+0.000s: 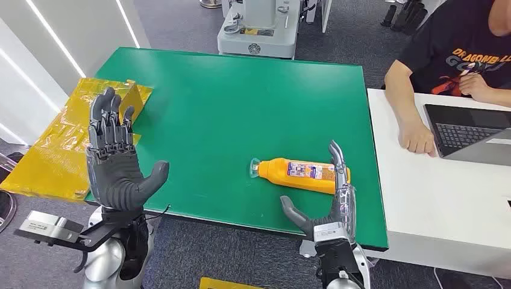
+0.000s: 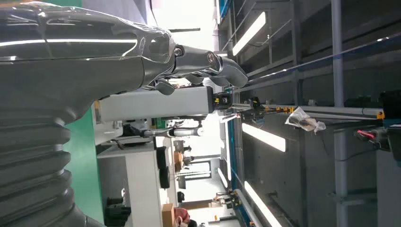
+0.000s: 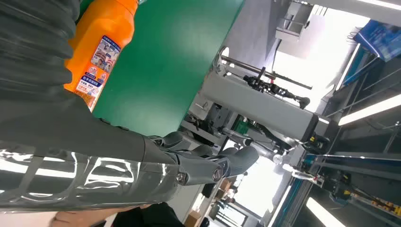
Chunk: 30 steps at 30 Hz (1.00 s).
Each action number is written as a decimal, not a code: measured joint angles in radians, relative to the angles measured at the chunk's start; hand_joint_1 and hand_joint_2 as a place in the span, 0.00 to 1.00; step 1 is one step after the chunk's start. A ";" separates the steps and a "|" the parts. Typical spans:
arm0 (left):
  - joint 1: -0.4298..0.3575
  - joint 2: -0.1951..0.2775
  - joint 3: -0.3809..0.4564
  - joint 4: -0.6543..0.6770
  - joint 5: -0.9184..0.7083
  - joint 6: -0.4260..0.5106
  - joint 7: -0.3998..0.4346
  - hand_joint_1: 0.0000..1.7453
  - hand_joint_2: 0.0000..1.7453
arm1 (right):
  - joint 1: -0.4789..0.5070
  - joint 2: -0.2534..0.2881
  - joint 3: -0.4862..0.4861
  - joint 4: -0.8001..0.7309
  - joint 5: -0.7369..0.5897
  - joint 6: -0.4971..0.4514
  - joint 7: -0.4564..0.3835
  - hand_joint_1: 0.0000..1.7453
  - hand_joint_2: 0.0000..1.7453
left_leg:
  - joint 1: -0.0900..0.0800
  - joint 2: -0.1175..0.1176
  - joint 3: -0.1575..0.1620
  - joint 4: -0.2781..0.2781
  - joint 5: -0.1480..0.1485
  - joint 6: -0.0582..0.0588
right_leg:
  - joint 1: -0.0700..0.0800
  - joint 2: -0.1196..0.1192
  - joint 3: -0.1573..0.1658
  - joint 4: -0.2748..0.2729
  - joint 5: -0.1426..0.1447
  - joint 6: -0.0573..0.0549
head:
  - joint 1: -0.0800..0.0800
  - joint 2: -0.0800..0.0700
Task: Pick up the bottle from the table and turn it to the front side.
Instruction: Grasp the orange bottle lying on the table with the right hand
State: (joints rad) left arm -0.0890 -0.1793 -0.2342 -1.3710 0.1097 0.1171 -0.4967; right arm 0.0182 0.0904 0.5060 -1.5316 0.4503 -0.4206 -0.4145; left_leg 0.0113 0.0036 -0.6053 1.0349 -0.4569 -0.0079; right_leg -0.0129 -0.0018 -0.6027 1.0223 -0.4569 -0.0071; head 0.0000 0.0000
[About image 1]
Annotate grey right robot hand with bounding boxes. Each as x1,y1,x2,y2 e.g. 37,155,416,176
280,140,357,244

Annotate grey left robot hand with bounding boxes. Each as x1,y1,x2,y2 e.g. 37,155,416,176
86,87,171,212

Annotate orange plastic bottle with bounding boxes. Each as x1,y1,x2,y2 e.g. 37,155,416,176
249,157,352,196

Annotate yellow taped cardboard box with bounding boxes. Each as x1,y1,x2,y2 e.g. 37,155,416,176
0,78,154,202

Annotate white side table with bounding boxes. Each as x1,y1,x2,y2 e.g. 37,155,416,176
364,88,511,279

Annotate person's right hand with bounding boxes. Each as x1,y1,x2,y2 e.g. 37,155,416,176
398,119,438,158

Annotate person's hand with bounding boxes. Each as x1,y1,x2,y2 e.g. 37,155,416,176
459,73,496,101
398,119,438,158

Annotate black round stand base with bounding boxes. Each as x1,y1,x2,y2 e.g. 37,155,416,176
0,152,25,234

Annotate green table mat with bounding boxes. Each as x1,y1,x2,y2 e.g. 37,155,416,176
84,47,389,252

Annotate yellow box flap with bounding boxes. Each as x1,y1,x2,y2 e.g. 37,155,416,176
198,277,265,289

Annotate dark grey laptop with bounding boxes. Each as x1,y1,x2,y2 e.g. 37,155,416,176
423,104,511,167

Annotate person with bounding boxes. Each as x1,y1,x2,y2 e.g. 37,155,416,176
384,0,511,158

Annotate person's left hand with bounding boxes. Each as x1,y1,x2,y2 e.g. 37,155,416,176
459,73,496,101

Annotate grey machine base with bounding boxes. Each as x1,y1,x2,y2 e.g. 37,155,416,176
216,0,316,61

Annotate black chair base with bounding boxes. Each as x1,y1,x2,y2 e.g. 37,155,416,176
380,0,428,37

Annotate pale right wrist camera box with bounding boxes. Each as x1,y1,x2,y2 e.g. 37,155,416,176
313,222,351,244

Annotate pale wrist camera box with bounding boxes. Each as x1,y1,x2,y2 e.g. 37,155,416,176
313,222,351,244
17,210,84,245

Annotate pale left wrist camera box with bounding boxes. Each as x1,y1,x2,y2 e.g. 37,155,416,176
17,210,84,245

